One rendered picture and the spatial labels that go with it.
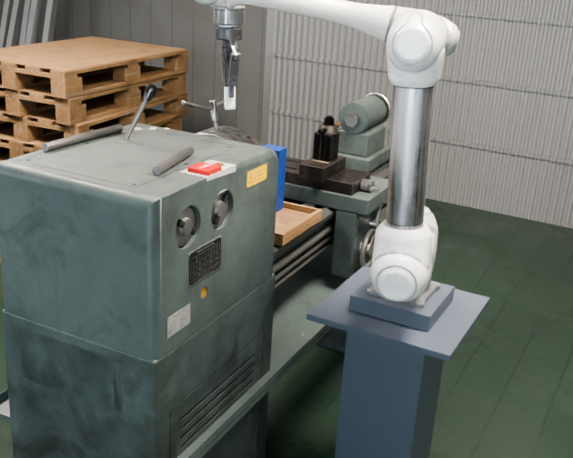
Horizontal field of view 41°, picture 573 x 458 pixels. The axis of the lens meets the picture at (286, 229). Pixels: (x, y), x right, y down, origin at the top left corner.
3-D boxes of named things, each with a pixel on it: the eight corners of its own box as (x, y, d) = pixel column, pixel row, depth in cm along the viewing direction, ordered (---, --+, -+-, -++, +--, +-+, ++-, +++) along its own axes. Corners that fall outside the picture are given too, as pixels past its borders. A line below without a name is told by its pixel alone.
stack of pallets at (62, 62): (91, 156, 635) (86, 34, 600) (191, 176, 600) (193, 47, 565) (-39, 202, 516) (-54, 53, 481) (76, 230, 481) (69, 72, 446)
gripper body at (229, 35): (246, 26, 217) (246, 60, 220) (237, 24, 224) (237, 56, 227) (220, 26, 214) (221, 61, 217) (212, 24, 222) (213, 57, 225)
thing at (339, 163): (323, 182, 279) (324, 168, 277) (297, 176, 283) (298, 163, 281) (345, 169, 296) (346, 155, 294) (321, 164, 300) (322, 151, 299)
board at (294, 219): (282, 246, 247) (283, 234, 245) (187, 223, 261) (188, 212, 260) (321, 220, 272) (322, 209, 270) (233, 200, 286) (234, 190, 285)
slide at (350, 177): (351, 195, 280) (352, 184, 278) (248, 174, 297) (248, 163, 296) (369, 184, 295) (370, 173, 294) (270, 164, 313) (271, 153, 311)
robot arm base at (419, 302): (445, 283, 243) (447, 266, 241) (422, 309, 225) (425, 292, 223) (390, 269, 251) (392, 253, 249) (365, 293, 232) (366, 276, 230)
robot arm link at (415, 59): (431, 285, 222) (424, 319, 202) (376, 279, 226) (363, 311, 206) (454, 8, 196) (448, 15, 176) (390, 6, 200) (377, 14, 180)
